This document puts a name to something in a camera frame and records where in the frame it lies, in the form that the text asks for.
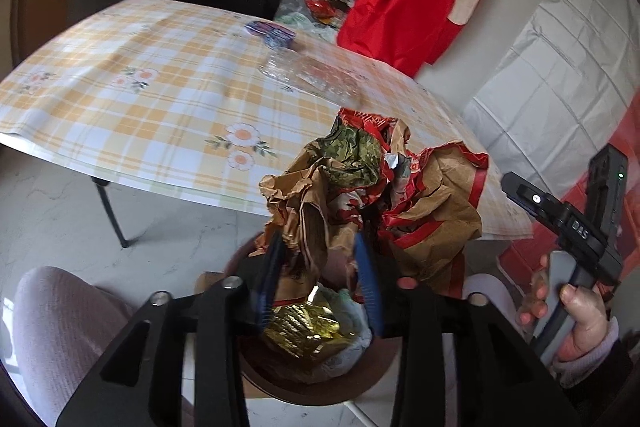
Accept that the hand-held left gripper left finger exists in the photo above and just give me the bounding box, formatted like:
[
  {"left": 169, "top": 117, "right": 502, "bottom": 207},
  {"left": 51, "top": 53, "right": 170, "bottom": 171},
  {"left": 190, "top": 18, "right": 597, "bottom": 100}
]
[{"left": 56, "top": 231, "right": 290, "bottom": 427}]

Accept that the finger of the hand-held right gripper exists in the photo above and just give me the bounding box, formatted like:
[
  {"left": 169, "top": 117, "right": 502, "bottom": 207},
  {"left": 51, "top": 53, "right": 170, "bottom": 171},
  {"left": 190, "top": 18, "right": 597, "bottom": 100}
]
[{"left": 501, "top": 172, "right": 568, "bottom": 233}]

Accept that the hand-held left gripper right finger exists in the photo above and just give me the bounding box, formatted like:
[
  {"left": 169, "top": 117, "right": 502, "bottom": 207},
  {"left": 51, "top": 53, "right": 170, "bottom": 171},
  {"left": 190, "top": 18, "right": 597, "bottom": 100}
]
[{"left": 352, "top": 231, "right": 568, "bottom": 427}]

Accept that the brown red paper bag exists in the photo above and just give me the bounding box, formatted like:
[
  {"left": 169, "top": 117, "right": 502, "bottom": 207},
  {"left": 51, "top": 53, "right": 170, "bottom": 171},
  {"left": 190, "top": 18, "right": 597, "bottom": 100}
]
[{"left": 258, "top": 107, "right": 490, "bottom": 298}]

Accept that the brown round bin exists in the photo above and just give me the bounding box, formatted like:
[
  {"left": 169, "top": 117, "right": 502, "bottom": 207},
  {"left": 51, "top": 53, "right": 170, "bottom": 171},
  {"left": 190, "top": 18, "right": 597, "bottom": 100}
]
[{"left": 222, "top": 234, "right": 406, "bottom": 408}]

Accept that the green patterned wrapper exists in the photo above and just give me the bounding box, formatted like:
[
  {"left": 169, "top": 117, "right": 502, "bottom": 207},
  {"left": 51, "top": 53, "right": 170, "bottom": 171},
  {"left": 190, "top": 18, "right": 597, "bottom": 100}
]
[{"left": 320, "top": 124, "right": 387, "bottom": 188}]

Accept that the person's right forearm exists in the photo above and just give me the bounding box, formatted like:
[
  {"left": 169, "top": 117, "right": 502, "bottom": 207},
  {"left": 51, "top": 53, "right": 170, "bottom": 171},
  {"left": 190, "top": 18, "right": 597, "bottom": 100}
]
[{"left": 551, "top": 317, "right": 640, "bottom": 410}]

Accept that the person's right hand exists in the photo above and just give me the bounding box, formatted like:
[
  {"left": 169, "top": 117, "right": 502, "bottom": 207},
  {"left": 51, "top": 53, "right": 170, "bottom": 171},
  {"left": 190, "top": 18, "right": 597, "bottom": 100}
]
[{"left": 517, "top": 254, "right": 609, "bottom": 361}]

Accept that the gold foil wrapper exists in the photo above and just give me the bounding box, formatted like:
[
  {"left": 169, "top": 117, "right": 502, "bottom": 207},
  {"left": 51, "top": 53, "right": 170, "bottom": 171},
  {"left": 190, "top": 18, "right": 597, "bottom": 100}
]
[{"left": 262, "top": 289, "right": 352, "bottom": 359}]

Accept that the flat cardboard sheet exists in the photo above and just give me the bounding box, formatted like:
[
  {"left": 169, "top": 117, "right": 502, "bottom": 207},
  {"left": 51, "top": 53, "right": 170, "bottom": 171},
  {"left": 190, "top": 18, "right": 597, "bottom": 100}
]
[{"left": 192, "top": 271, "right": 271, "bottom": 401}]

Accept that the white tube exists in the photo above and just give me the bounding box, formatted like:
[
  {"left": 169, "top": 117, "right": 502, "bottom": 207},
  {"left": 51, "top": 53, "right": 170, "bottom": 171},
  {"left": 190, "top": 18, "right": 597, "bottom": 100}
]
[{"left": 347, "top": 401, "right": 381, "bottom": 427}]

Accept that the white folded cover sheet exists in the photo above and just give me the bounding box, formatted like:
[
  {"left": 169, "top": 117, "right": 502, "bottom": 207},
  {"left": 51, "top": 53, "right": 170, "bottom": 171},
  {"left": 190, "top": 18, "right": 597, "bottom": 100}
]
[{"left": 462, "top": 0, "right": 640, "bottom": 188}]

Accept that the black table leg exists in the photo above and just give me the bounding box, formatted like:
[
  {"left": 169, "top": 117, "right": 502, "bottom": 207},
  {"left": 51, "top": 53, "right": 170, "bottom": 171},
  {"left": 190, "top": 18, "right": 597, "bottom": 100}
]
[{"left": 90, "top": 177, "right": 131, "bottom": 249}]

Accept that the yellow checked floral tablecloth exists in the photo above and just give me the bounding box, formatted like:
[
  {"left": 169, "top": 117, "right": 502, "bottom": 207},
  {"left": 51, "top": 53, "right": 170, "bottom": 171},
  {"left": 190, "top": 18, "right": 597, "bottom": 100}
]
[{"left": 0, "top": 0, "right": 533, "bottom": 240}]

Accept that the blue packet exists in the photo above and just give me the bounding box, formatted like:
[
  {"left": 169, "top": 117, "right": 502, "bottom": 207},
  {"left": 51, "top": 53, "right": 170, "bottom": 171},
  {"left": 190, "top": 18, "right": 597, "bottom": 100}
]
[{"left": 244, "top": 21, "right": 297, "bottom": 51}]

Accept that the red snack packet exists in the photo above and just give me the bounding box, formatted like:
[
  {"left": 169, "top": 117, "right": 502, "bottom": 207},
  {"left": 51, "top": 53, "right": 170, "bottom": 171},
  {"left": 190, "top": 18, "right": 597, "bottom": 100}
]
[{"left": 304, "top": 0, "right": 346, "bottom": 26}]

